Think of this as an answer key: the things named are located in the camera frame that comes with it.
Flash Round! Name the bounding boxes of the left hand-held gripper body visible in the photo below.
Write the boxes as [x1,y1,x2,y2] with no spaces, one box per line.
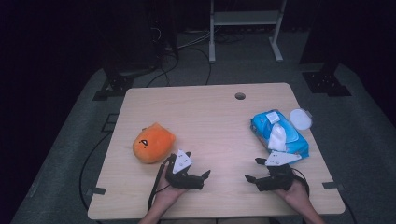
[164,148,206,190]

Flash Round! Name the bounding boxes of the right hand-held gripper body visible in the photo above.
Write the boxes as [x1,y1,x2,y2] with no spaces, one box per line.
[256,151,303,192]

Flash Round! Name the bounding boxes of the white wet wipe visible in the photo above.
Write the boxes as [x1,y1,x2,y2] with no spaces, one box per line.
[267,122,288,153]

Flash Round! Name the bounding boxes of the orange plush toy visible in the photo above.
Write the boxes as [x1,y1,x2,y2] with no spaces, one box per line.
[132,122,177,164]

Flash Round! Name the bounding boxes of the blue wet wipes pack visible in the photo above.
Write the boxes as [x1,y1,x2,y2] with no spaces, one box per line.
[250,109,310,160]

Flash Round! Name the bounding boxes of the person's left hand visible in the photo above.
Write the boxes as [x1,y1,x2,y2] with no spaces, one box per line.
[154,169,188,206]

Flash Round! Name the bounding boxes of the person's right hand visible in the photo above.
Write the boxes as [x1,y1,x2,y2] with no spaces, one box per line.
[275,180,307,206]

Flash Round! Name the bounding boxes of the black tape strip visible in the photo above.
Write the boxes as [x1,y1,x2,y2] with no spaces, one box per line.
[85,186,107,196]
[321,181,346,190]

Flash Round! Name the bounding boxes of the white plastic lid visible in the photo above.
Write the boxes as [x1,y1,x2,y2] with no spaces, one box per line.
[289,107,313,131]

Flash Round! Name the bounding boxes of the white metal stand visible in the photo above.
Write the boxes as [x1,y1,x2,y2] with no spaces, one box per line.
[208,0,288,64]

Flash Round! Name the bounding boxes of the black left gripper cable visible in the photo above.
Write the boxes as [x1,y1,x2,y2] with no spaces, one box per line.
[147,155,173,213]

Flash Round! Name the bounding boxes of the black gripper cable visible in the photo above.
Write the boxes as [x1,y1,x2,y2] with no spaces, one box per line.
[147,155,173,213]
[290,167,311,198]

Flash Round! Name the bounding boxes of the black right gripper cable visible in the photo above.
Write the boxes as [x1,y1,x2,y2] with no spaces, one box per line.
[290,167,311,198]

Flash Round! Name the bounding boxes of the black stand with base plate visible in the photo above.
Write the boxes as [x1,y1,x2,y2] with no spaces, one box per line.
[92,0,158,102]
[298,0,353,97]

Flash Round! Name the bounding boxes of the long black floor cable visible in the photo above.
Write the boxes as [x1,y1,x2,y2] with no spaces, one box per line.
[78,132,113,213]

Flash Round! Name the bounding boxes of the white floor cables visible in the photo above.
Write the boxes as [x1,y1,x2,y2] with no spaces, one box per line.
[177,29,213,50]

